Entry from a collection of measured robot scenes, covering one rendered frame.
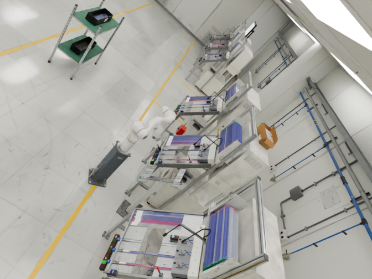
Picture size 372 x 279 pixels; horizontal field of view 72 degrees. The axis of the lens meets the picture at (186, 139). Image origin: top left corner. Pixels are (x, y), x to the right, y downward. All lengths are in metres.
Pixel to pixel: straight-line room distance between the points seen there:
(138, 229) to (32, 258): 1.04
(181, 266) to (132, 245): 0.52
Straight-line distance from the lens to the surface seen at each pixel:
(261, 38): 11.56
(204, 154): 3.27
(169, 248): 2.44
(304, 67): 6.07
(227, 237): 2.09
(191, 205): 3.70
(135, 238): 2.56
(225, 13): 11.39
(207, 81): 7.65
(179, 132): 4.17
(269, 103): 6.25
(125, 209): 3.66
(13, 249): 3.05
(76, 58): 4.70
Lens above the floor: 2.82
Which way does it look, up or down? 31 degrees down
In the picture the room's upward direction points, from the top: 47 degrees clockwise
